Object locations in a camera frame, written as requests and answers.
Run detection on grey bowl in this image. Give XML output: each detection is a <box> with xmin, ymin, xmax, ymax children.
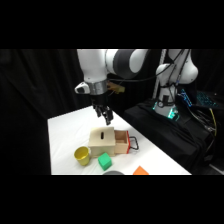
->
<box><xmin>101</xmin><ymin>170</ymin><xmax>125</xmax><ymax>176</ymax></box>

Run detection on yellow plastic cup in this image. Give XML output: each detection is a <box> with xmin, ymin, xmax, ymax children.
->
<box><xmin>73</xmin><ymin>146</ymin><xmax>92</xmax><ymax>167</ymax></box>

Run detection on wooden drawer red front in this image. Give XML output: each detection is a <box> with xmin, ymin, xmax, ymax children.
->
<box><xmin>113</xmin><ymin>129</ymin><xmax>140</xmax><ymax>155</ymax></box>

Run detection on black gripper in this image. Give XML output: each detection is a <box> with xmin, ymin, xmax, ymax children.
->
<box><xmin>90</xmin><ymin>93</ymin><xmax>115</xmax><ymax>126</ymax></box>

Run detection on yellowish wrist camera mount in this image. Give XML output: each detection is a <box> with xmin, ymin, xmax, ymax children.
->
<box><xmin>106</xmin><ymin>82</ymin><xmax>127</xmax><ymax>95</ymax></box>

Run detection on yellow cable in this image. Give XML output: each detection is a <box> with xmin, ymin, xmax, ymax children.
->
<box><xmin>208</xmin><ymin>107</ymin><xmax>218</xmax><ymax>138</ymax></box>

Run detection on black cloth covered stand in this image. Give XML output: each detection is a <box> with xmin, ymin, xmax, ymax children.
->
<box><xmin>122</xmin><ymin>100</ymin><xmax>216</xmax><ymax>175</ymax></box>

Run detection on orange flat block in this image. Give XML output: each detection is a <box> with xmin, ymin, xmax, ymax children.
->
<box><xmin>132</xmin><ymin>165</ymin><xmax>150</xmax><ymax>176</ymax></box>

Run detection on blue lit electronics box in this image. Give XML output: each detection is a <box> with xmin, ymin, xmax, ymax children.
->
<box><xmin>177</xmin><ymin>87</ymin><xmax>193</xmax><ymax>108</ymax></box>

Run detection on light wooden slotted box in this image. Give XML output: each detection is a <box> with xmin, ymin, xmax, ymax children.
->
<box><xmin>87</xmin><ymin>126</ymin><xmax>117</xmax><ymax>158</ymax></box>

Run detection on blue backlit keyboard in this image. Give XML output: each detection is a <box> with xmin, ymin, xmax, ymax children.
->
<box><xmin>195</xmin><ymin>90</ymin><xmax>224</xmax><ymax>110</ymax></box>

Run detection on black curtain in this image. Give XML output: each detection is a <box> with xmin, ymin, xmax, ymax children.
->
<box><xmin>0</xmin><ymin>49</ymin><xmax>224</xmax><ymax>176</ymax></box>

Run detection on green cube block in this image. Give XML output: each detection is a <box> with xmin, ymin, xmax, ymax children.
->
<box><xmin>97</xmin><ymin>152</ymin><xmax>113</xmax><ymax>171</ymax></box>

